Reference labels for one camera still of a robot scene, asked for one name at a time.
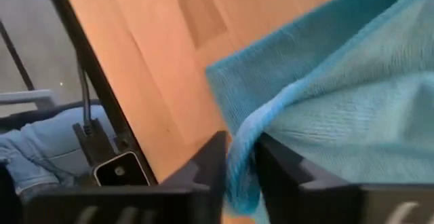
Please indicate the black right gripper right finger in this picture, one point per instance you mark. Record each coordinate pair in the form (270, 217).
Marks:
(291, 190)

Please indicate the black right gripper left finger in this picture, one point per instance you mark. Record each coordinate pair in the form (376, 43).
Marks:
(196, 197)

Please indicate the small light blue towel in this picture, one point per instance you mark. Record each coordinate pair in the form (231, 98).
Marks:
(339, 98)

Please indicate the person's leg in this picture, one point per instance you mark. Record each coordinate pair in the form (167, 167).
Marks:
(44, 142)

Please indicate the light grey bar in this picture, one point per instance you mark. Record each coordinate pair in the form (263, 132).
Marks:
(27, 97)

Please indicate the black metal table frame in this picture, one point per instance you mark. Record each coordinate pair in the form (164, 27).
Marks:
(84, 47)

